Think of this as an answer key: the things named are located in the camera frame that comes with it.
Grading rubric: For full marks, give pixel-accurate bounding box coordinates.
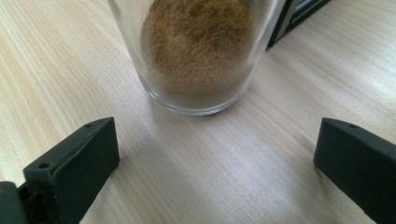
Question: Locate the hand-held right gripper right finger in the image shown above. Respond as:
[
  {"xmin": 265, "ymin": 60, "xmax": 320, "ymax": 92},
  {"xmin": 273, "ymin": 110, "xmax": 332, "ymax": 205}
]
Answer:
[{"xmin": 313, "ymin": 117, "xmax": 396, "ymax": 224}]

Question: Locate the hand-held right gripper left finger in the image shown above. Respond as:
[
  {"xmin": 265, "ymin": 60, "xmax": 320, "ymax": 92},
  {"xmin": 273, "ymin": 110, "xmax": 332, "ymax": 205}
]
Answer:
[{"xmin": 22, "ymin": 117, "xmax": 120, "ymax": 224}]

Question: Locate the clear drinking glass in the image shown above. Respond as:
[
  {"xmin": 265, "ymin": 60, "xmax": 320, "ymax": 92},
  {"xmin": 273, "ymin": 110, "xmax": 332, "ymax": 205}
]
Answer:
[{"xmin": 106, "ymin": 0, "xmax": 288, "ymax": 117}]

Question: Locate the brown powder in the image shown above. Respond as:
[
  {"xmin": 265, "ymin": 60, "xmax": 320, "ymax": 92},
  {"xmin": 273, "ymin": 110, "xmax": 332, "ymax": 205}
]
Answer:
[{"xmin": 140, "ymin": 0, "xmax": 255, "ymax": 96}]

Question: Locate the black device base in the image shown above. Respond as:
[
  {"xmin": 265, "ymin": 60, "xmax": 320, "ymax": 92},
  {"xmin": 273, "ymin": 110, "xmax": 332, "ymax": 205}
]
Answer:
[{"xmin": 265, "ymin": 0, "xmax": 332, "ymax": 50}]

